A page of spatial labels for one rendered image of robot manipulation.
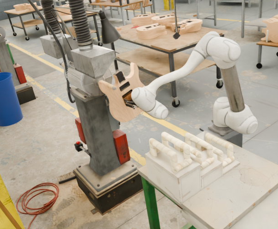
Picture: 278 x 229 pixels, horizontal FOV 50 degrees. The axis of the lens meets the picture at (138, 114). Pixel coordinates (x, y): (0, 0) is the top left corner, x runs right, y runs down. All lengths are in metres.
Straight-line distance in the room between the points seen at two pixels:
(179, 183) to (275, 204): 0.48
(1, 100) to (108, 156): 2.46
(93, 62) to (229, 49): 0.83
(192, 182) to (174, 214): 1.27
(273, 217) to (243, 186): 0.21
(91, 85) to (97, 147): 0.65
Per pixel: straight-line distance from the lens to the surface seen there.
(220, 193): 1.61
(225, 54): 1.90
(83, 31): 2.01
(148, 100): 1.87
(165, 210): 2.82
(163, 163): 1.53
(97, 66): 1.91
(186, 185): 1.51
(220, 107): 2.36
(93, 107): 2.50
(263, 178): 1.72
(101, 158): 2.74
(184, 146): 1.45
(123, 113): 2.28
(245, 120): 2.23
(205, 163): 1.60
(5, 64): 5.58
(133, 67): 2.23
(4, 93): 4.80
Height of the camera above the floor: 2.05
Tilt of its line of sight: 28 degrees down
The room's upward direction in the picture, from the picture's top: 9 degrees counter-clockwise
